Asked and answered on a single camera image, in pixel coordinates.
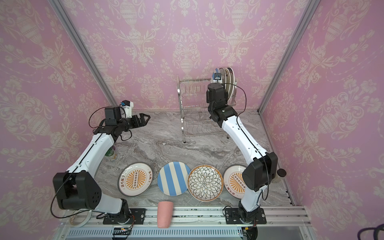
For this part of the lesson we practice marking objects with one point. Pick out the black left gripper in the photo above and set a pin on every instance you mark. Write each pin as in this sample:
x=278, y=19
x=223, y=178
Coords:
x=142, y=123

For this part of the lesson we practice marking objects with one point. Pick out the cream floral painted plate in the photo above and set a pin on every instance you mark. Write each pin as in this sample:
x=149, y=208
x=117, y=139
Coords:
x=230, y=88

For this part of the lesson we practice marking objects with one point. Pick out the black white flower pattern plate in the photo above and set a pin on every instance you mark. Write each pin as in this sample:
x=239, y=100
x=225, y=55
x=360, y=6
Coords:
x=205, y=183

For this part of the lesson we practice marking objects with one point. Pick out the orange sunburst plate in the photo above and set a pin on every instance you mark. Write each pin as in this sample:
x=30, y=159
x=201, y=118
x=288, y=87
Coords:
x=135, y=179
x=233, y=181

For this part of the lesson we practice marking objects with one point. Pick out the green red rimmed white plate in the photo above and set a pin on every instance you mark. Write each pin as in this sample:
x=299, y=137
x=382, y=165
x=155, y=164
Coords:
x=234, y=85

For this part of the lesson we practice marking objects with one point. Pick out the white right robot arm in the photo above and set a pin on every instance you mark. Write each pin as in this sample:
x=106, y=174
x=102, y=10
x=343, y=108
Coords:
x=261, y=165

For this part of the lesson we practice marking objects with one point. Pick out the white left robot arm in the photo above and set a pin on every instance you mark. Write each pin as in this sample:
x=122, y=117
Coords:
x=76, y=189

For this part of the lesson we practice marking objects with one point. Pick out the stainless steel dish rack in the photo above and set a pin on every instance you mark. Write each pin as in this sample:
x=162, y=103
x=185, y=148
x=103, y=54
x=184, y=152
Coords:
x=195, y=118

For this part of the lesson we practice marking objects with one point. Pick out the green drink can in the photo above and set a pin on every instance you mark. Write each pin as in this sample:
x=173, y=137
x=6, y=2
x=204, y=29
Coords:
x=111, y=154

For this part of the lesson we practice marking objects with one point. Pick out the blue cream striped plate front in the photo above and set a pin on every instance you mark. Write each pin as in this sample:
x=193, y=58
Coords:
x=173, y=178

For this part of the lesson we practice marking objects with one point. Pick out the pink cup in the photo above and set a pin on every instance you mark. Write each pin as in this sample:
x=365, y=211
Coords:
x=164, y=214

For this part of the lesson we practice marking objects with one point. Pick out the white tape roll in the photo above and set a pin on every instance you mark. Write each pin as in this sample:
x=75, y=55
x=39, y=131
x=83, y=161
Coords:
x=80, y=218

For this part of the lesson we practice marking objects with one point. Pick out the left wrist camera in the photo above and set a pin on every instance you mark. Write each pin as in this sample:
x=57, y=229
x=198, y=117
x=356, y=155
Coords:
x=126, y=109

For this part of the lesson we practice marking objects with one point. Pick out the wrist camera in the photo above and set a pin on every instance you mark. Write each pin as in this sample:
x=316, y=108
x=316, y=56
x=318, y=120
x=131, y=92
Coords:
x=126, y=109
x=217, y=78

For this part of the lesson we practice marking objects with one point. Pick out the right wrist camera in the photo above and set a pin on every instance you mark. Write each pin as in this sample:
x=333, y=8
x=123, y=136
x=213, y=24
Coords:
x=217, y=78

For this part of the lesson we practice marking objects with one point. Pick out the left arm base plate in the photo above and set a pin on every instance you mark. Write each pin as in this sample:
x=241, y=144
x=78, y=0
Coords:
x=135, y=217

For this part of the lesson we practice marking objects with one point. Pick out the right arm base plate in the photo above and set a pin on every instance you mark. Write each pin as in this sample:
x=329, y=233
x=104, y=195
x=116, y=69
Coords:
x=237, y=216

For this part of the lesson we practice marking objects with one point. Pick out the aluminium front rail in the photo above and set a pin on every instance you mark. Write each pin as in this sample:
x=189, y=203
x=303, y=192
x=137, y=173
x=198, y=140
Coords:
x=197, y=223

